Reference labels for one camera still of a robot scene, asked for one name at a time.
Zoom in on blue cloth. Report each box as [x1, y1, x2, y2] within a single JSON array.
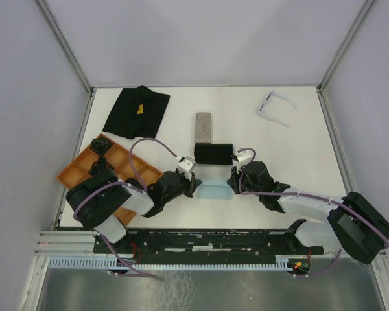
[[197, 178, 233, 200]]

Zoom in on black rectangular case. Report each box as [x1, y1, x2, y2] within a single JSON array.
[[194, 143, 233, 165]]

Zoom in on grey glasses case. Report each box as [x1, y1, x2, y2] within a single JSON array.
[[194, 112, 213, 144]]

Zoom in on lavender sunglasses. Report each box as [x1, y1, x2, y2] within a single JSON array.
[[256, 90, 299, 128]]

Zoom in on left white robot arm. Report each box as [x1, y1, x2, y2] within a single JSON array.
[[66, 169, 202, 253]]

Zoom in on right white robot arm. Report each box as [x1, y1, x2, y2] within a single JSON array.
[[227, 161, 389, 264]]

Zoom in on black item in tray middle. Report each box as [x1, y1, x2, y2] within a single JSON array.
[[88, 155, 112, 176]]

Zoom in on black item in tray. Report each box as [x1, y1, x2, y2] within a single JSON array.
[[88, 155, 112, 176], [91, 137, 112, 156]]

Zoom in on orange divided tray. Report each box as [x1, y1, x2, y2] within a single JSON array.
[[57, 134, 162, 228]]

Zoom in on black item in tray rear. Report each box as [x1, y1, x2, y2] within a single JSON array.
[[91, 137, 112, 156]]

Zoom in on black folded cloth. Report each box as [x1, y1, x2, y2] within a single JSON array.
[[103, 85, 171, 139]]

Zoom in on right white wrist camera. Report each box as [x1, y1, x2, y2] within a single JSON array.
[[231, 148, 257, 167]]

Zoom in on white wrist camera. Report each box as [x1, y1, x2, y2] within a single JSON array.
[[231, 148, 257, 167], [177, 157, 197, 179]]

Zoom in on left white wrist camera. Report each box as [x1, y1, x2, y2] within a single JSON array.
[[177, 157, 197, 179]]

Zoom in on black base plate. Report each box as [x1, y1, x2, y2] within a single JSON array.
[[111, 228, 324, 259]]

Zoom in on white slotted cable duct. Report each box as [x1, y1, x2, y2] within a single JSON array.
[[48, 252, 306, 271]]

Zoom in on right aluminium frame post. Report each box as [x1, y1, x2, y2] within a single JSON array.
[[318, 0, 377, 92]]

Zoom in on aluminium frame post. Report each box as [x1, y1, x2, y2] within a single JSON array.
[[34, 0, 93, 93], [318, 0, 377, 92]]

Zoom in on left aluminium frame post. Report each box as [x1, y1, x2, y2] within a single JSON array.
[[34, 0, 93, 93]]

